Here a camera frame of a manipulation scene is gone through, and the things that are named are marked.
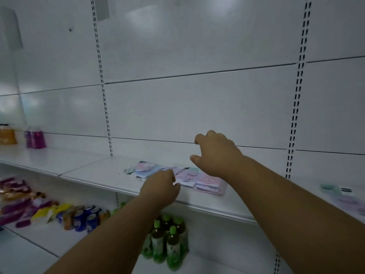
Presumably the person's left hand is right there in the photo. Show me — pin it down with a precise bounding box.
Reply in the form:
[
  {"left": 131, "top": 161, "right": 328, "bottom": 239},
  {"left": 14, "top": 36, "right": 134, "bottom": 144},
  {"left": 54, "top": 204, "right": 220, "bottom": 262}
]
[{"left": 139, "top": 169, "right": 182, "bottom": 209}]

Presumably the person's right hand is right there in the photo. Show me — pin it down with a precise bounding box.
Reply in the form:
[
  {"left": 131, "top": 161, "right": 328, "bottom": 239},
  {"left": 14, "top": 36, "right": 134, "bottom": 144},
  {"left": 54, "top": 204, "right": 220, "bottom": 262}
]
[{"left": 190, "top": 130, "right": 246, "bottom": 181}]

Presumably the person's left forearm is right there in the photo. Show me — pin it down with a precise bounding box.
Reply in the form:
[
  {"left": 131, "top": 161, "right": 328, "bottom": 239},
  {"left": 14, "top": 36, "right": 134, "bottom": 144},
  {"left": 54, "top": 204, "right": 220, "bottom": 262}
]
[{"left": 44, "top": 194, "right": 169, "bottom": 274}]

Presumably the person's right forearm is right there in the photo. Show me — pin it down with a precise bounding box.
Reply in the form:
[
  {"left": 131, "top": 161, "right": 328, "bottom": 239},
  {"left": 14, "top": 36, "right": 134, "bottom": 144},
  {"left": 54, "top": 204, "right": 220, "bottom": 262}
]
[{"left": 225, "top": 155, "right": 365, "bottom": 274}]

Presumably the pastel pink stationery packet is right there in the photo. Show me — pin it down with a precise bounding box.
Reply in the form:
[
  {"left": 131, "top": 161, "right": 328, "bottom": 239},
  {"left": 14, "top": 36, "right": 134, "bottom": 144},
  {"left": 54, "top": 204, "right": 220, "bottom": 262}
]
[{"left": 171, "top": 166, "right": 228, "bottom": 197}]

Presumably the green tea bottle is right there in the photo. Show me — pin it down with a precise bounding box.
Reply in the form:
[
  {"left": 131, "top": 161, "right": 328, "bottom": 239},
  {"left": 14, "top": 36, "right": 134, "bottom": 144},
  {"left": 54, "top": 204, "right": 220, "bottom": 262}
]
[
  {"left": 160, "top": 214, "right": 174, "bottom": 236},
  {"left": 166, "top": 225, "right": 183, "bottom": 272},
  {"left": 173, "top": 217, "right": 189, "bottom": 258},
  {"left": 151, "top": 220, "right": 166, "bottom": 264},
  {"left": 141, "top": 225, "right": 154, "bottom": 260}
]

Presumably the pastel blue stationery packet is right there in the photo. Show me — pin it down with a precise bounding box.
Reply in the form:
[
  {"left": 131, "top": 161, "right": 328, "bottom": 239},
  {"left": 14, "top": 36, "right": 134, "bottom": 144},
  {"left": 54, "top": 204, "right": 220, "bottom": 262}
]
[{"left": 124, "top": 161, "right": 173, "bottom": 179}]

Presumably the white metal shelf board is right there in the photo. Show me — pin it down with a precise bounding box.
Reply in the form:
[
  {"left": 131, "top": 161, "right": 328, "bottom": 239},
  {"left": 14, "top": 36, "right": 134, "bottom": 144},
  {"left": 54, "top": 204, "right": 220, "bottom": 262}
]
[
  {"left": 59, "top": 138, "right": 289, "bottom": 224},
  {"left": 285, "top": 168, "right": 365, "bottom": 226},
  {"left": 0, "top": 220, "right": 248, "bottom": 274},
  {"left": 0, "top": 131, "right": 112, "bottom": 178}
]

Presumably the orange drink can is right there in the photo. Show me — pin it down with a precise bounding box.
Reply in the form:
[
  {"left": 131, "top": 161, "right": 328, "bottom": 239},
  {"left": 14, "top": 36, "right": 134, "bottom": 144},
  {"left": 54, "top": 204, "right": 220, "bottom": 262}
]
[
  {"left": 98, "top": 209, "right": 111, "bottom": 225},
  {"left": 62, "top": 209, "right": 76, "bottom": 231}
]

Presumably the white slotted shelf upright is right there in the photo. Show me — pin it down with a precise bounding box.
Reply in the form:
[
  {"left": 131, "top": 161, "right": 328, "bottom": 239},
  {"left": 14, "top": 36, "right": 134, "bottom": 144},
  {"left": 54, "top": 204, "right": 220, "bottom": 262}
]
[
  {"left": 90, "top": 0, "right": 114, "bottom": 157},
  {"left": 285, "top": 0, "right": 313, "bottom": 180}
]

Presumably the yellow snack packet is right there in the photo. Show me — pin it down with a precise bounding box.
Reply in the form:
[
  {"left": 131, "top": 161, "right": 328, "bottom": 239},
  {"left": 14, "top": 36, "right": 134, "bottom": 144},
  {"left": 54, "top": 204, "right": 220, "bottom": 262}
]
[{"left": 30, "top": 203, "right": 72, "bottom": 226}]

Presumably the mint green calculator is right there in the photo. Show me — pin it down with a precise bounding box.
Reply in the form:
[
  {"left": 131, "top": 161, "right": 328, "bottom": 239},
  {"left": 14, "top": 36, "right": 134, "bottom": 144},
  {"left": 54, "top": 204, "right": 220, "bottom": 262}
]
[{"left": 319, "top": 184, "right": 342, "bottom": 196}]

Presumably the purple bottle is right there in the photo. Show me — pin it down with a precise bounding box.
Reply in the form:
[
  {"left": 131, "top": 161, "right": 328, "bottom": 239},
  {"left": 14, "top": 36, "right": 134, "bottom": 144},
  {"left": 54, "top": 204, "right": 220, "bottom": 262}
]
[
  {"left": 25, "top": 127, "right": 35, "bottom": 149},
  {"left": 32, "top": 128, "right": 47, "bottom": 149}
]

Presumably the pastel purple stationery packet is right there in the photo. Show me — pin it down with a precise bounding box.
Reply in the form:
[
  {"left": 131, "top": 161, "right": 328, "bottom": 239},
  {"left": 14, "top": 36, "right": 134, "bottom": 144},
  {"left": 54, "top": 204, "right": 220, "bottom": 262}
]
[{"left": 332, "top": 195, "right": 365, "bottom": 217}]

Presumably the pile of purple snack packets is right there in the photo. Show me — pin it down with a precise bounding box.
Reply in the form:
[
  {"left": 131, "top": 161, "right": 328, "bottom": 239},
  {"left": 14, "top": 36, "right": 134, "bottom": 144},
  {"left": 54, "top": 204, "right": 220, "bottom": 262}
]
[{"left": 0, "top": 176, "right": 59, "bottom": 229}]

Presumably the orange bottle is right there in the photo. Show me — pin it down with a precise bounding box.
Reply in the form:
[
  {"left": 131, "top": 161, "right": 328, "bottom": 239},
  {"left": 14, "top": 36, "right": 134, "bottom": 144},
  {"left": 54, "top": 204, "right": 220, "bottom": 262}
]
[{"left": 0, "top": 124, "right": 17, "bottom": 145}]

